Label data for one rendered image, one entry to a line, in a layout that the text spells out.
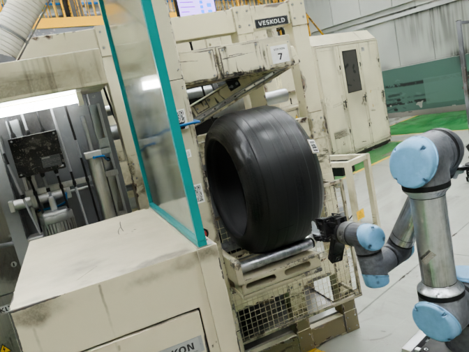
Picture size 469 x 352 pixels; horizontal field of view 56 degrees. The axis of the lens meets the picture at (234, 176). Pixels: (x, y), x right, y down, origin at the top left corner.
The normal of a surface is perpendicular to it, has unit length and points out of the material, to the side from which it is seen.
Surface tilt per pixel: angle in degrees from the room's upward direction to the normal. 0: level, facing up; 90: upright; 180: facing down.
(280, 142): 56
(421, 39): 90
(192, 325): 90
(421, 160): 82
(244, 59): 90
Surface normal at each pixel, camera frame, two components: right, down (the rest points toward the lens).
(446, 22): -0.73, 0.27
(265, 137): 0.14, -0.57
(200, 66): 0.36, 0.09
